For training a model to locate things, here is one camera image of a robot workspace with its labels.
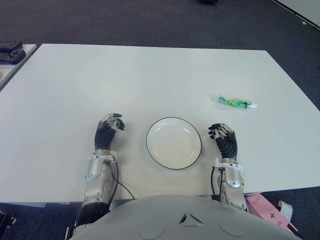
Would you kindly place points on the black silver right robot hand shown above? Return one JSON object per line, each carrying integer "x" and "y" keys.
{"x": 228, "y": 145}

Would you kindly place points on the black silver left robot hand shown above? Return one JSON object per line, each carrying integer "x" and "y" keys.
{"x": 103, "y": 137}

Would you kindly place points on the green white toothpaste tube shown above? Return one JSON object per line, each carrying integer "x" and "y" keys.
{"x": 235, "y": 102}

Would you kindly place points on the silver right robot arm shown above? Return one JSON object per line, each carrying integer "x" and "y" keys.
{"x": 231, "y": 182}

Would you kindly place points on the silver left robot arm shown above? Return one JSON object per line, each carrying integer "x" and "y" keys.
{"x": 97, "y": 185}

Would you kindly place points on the white plate with black rim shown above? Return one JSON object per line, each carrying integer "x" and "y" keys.
{"x": 173, "y": 143}

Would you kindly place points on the pink cardboard box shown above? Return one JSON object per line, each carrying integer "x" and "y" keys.
{"x": 267, "y": 212}

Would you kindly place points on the white paper strip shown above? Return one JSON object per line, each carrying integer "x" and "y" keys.
{"x": 286, "y": 208}

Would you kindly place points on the grey robot torso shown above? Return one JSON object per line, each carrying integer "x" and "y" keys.
{"x": 185, "y": 220}

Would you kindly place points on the white side table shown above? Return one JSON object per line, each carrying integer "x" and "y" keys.
{"x": 15, "y": 68}

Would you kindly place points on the black game controller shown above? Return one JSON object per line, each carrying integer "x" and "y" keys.
{"x": 10, "y": 45}
{"x": 12, "y": 55}

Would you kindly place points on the black device with screws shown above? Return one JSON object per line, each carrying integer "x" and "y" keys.
{"x": 6, "y": 218}

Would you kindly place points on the white desk with black edge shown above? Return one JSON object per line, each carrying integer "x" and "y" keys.
{"x": 302, "y": 10}

